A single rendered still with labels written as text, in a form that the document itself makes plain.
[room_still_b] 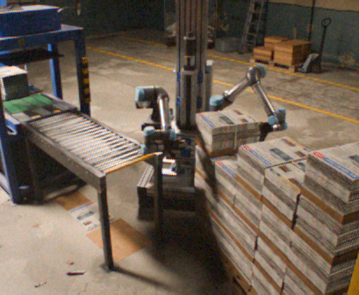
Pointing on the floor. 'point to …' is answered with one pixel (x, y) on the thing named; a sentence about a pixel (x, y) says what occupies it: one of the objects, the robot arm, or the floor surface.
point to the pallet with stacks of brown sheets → (282, 53)
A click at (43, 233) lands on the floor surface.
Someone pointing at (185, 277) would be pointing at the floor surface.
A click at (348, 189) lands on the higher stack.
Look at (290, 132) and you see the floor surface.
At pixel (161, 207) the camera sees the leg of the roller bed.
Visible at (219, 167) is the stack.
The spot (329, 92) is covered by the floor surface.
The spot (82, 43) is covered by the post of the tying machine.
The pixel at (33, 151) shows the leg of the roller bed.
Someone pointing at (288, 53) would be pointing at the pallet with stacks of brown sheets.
